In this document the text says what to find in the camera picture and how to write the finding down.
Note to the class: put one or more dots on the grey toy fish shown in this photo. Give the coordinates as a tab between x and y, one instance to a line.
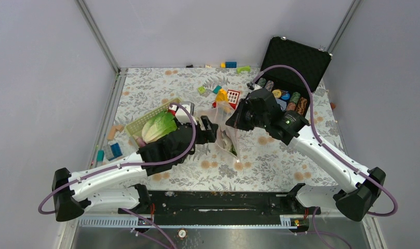
227	143

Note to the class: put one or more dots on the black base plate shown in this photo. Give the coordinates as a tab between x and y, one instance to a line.
212	209

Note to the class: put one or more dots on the teal toy block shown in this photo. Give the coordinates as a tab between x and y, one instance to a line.
216	89

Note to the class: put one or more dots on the small green toy block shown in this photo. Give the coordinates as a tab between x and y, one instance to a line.
201	90

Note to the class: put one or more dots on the yellow toy block sailboat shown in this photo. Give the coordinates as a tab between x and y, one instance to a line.
221	96

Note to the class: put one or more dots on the floral table mat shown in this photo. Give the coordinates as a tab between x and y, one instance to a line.
265	164

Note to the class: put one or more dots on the pale green plastic basket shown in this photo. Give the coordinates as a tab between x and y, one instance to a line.
134	128

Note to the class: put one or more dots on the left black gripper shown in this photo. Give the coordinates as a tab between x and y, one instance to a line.
206	136

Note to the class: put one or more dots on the black poker chip case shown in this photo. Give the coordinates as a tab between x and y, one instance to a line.
294	67

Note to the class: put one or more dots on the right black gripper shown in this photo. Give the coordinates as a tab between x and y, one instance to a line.
236	120

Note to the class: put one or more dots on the pale green toy cabbage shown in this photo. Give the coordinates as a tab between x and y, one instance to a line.
158	126

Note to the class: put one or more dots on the teal block at rail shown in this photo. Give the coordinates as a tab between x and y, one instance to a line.
100	156

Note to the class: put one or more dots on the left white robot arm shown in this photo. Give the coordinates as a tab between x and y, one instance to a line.
118	182

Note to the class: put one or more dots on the red white window block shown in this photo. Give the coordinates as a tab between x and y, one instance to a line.
233	98

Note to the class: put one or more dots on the tan wooden block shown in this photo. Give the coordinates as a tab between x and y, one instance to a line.
113	130

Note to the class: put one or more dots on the clear pink dotted zip bag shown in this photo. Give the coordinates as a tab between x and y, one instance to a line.
219	116

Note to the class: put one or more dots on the blue yellow brick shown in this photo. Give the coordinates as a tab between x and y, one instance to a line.
228	64

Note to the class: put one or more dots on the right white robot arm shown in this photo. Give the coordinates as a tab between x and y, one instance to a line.
357	188

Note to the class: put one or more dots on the blue grey block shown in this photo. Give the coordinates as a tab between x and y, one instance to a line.
112	151

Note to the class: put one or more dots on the green arch block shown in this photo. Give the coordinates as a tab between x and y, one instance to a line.
243	69

